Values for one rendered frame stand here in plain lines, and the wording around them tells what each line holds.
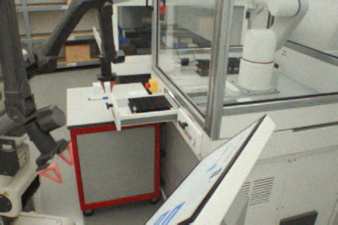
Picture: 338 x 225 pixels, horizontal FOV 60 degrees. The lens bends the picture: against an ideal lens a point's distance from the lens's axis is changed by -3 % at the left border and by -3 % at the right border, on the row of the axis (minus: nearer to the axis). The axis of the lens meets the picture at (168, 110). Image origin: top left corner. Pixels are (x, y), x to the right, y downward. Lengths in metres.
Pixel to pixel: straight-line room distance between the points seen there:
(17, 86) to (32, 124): 0.12
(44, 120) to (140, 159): 1.21
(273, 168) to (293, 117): 0.29
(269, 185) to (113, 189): 1.05
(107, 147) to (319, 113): 1.23
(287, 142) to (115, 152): 1.05
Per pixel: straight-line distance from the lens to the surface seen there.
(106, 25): 1.30
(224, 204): 0.62
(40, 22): 5.68
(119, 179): 2.11
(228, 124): 1.29
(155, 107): 1.67
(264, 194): 1.68
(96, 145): 1.94
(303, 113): 1.51
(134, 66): 2.49
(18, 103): 0.93
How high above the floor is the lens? 1.59
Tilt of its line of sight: 25 degrees down
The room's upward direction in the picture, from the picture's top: 2 degrees clockwise
